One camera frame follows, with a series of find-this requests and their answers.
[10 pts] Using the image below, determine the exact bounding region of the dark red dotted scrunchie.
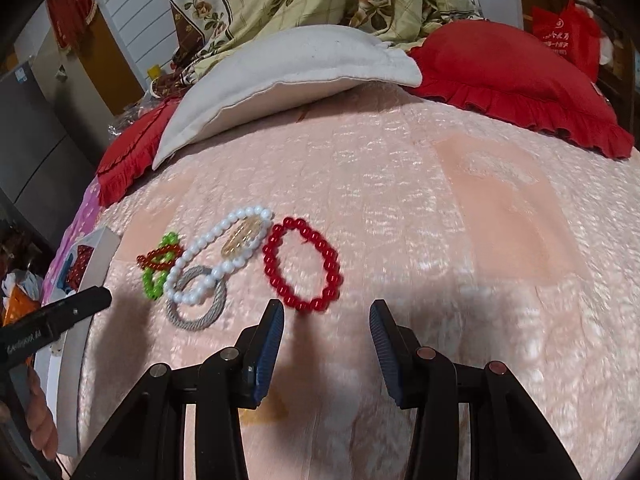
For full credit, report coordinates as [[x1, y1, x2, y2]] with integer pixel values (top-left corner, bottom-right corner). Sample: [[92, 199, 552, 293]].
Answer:
[[67, 244, 94, 292]]

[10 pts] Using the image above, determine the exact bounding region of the grey braided hair tie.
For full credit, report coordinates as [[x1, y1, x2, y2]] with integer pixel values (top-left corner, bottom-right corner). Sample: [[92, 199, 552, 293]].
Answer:
[[164, 264, 228, 333]]

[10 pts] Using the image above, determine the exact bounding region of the green bead bracelet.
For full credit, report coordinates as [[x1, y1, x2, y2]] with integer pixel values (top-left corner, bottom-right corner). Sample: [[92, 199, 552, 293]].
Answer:
[[142, 231, 180, 302]]

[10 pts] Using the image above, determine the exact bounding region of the orange-red small bead bracelet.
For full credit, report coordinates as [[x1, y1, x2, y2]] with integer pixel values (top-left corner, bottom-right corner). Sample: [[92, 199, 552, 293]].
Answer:
[[135, 242, 186, 272]]

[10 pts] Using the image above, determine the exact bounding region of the white pearl bead bracelet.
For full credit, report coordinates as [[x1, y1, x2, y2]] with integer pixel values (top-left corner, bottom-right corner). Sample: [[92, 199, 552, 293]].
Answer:
[[162, 204, 275, 307]]

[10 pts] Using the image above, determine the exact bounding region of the clear spiral hair tie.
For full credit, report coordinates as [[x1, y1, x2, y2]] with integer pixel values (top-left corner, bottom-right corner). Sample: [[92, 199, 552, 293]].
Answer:
[[219, 212, 266, 260]]

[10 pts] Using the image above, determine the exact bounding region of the red large bead bracelet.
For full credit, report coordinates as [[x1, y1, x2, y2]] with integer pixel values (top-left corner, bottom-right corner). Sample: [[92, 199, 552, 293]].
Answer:
[[261, 216, 345, 314]]

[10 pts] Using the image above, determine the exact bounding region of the blue hair claw clip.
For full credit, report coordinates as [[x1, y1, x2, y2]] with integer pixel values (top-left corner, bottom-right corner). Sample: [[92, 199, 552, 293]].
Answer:
[[55, 254, 74, 294]]

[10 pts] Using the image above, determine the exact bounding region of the person's left hand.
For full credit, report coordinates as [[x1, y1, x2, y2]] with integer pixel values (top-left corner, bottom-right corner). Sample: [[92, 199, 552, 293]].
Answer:
[[26, 367, 58, 462]]

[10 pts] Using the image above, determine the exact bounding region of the orange plastic basket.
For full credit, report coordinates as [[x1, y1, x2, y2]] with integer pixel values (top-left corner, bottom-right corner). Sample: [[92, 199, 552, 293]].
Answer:
[[2, 285, 40, 326]]

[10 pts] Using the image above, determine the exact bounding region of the white tray box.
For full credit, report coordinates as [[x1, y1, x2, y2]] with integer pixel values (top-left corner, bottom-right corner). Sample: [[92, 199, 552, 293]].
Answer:
[[31, 225, 123, 458]]

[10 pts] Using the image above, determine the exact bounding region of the purple floral sheet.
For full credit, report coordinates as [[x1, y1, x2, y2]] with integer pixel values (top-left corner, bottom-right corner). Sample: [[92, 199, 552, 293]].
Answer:
[[42, 177, 103, 304]]

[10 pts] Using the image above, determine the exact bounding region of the grey refrigerator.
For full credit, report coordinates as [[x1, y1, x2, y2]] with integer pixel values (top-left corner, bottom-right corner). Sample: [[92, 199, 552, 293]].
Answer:
[[0, 62, 94, 248]]

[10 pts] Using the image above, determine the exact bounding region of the pink bedspread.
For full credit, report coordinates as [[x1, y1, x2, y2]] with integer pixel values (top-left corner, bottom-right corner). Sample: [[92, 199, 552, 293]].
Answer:
[[78, 84, 639, 479]]

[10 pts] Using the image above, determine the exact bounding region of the red ruffled cushion left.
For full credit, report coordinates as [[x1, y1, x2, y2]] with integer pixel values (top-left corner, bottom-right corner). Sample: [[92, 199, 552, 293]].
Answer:
[[96, 99, 180, 207]]

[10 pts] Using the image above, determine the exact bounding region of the red ruffled cushion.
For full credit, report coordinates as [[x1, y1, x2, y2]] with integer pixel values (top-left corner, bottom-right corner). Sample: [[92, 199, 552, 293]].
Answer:
[[409, 21, 634, 159], [96, 99, 180, 207]]

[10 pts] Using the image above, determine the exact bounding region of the red ruffled cushion right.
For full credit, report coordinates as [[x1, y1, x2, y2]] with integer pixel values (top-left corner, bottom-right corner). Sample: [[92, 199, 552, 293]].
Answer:
[[409, 21, 634, 159]]

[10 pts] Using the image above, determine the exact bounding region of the white pillow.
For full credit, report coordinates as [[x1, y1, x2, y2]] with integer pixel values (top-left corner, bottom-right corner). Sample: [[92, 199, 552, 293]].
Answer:
[[152, 25, 422, 169]]

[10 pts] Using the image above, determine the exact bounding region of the red shopping bag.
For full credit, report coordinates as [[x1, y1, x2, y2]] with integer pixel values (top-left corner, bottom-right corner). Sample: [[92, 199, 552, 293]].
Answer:
[[532, 0, 601, 82]]

